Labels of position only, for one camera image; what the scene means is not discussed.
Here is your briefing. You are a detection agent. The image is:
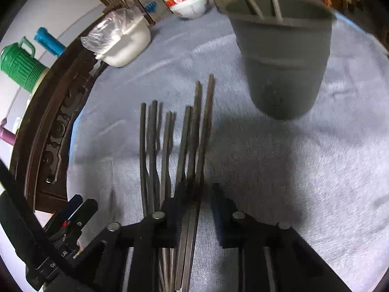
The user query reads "purple bottle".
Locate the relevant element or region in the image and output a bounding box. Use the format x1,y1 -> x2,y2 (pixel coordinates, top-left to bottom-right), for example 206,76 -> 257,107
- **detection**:
0,119 -> 17,146

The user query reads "white bowl with red pattern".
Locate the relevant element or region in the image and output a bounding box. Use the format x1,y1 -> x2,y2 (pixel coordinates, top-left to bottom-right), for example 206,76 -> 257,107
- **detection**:
160,0 -> 210,20

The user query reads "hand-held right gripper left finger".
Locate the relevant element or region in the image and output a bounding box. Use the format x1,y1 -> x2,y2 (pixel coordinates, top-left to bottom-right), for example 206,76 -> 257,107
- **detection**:
89,185 -> 185,292

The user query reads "grey utensil cup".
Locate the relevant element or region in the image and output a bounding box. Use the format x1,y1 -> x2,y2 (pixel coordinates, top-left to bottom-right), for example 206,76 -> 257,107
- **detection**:
225,0 -> 336,120

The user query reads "metal chopstick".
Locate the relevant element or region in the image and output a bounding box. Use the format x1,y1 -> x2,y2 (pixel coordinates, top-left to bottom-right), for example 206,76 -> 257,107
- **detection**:
188,73 -> 216,292
174,106 -> 193,292
182,81 -> 203,292

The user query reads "carved wooden chair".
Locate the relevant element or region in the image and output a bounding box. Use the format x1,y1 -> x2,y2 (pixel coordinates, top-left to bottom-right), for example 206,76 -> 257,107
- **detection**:
9,15 -> 128,213

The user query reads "grey tablecloth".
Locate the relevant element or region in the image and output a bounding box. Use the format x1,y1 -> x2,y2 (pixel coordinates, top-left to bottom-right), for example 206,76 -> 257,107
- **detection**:
65,4 -> 389,292

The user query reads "black cable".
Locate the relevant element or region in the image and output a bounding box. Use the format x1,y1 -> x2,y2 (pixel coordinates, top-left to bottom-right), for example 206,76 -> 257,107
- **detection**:
0,158 -> 78,282

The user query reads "clear plastic bag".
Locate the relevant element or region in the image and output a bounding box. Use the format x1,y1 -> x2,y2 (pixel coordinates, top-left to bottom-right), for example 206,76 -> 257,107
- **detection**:
80,8 -> 146,58

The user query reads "white pot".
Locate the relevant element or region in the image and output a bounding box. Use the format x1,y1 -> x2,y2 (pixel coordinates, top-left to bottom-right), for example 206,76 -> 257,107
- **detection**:
94,15 -> 152,68

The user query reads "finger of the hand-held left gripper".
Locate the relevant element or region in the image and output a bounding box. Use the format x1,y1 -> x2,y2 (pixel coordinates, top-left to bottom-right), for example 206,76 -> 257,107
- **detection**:
55,194 -> 83,223
68,199 -> 98,230

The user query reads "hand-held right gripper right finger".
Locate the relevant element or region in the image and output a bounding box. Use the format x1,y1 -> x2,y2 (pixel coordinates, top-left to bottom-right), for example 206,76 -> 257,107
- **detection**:
211,183 -> 354,292

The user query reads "green plastic jug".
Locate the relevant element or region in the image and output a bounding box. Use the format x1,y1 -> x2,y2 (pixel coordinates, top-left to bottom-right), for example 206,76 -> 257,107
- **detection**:
0,36 -> 49,93

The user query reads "blue cylindrical bottle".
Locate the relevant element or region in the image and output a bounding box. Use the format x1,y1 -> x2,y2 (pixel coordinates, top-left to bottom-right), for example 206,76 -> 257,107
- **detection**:
34,27 -> 67,56

